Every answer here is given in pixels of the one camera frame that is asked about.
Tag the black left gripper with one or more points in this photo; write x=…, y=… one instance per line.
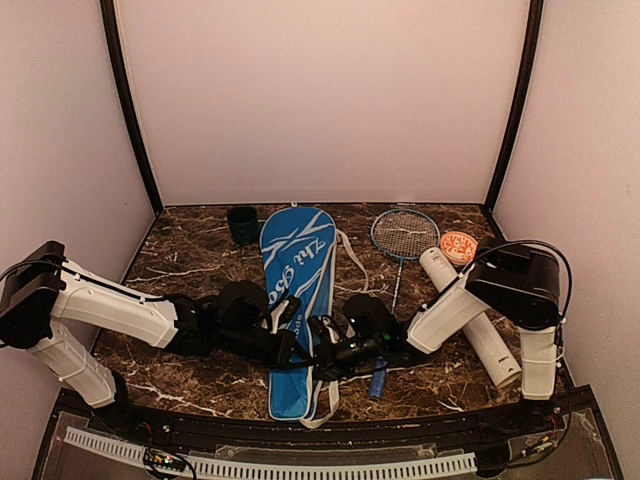
x=281, y=358

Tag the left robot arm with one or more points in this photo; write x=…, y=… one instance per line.
x=45, y=290

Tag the orange patterned bowl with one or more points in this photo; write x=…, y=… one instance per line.
x=458, y=247

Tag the blue racket bag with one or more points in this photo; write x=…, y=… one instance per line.
x=298, y=247

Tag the white slotted cable duct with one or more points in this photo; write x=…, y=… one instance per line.
x=266, y=464

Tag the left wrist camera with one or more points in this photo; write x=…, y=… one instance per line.
x=283, y=313

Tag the white shuttlecock tube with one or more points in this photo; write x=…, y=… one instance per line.
x=497, y=359

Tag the blue badminton racket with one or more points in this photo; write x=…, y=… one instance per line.
x=404, y=234

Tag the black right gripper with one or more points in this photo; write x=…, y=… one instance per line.
x=328, y=368

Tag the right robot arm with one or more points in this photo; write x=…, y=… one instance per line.
x=519, y=280

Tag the dark green cup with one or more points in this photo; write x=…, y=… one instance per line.
x=244, y=225

